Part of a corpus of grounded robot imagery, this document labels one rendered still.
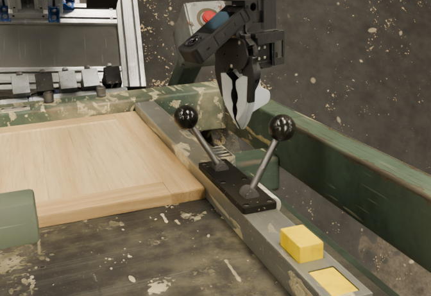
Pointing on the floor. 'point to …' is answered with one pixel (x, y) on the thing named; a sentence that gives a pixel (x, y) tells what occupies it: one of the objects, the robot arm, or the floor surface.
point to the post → (183, 75)
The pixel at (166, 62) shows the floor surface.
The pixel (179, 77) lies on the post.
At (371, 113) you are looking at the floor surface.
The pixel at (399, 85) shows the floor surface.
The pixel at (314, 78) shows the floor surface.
